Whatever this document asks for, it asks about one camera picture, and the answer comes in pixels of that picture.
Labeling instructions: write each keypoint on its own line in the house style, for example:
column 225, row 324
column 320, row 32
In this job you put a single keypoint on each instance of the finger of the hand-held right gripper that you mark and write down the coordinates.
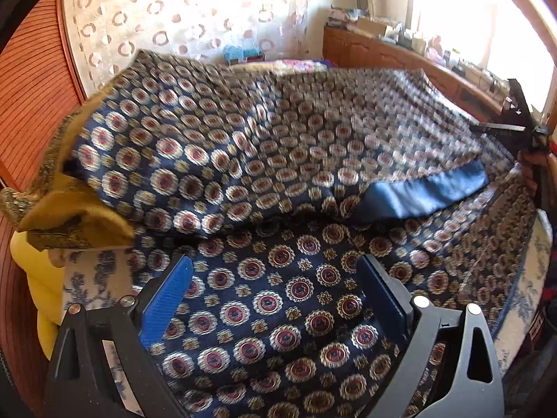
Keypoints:
column 500, row 129
column 520, row 102

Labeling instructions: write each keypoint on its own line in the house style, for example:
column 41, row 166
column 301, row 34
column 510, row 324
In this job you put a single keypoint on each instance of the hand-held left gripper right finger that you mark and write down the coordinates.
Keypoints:
column 385, row 289

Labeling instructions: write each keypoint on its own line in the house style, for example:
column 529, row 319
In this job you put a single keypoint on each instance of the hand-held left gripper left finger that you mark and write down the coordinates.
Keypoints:
column 167, row 300

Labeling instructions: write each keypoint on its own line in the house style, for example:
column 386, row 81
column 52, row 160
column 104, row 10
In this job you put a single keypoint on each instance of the navy circle-print garment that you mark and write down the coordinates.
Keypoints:
column 261, row 148

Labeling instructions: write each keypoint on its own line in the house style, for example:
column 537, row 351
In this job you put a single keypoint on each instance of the person's right hand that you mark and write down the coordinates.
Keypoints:
column 533, row 172

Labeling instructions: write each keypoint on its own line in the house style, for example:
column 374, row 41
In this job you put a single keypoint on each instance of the wooden-framed window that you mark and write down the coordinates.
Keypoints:
column 478, row 17

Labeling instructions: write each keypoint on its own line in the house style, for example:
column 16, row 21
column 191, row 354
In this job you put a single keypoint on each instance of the yellow pillow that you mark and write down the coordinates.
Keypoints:
column 39, row 278

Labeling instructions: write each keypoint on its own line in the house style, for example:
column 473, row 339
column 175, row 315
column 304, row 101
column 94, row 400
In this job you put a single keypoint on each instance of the blue floral quilt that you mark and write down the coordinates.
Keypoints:
column 526, row 278

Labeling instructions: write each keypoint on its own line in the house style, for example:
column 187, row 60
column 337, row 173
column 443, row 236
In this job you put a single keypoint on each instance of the long wooden cabinet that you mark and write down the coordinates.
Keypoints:
column 370, row 50

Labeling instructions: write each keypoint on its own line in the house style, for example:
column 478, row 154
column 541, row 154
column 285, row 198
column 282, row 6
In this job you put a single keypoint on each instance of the open cardboard box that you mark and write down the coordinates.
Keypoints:
column 370, row 27

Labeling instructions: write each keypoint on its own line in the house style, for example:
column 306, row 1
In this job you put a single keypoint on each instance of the small round stand mirror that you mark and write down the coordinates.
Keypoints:
column 362, row 1

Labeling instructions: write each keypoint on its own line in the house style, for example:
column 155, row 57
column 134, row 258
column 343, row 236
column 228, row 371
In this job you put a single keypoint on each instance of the pink floral blanket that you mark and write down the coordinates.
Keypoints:
column 300, row 65

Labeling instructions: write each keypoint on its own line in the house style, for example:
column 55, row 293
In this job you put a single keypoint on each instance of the circle-patterned sheer curtain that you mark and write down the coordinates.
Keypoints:
column 174, row 8

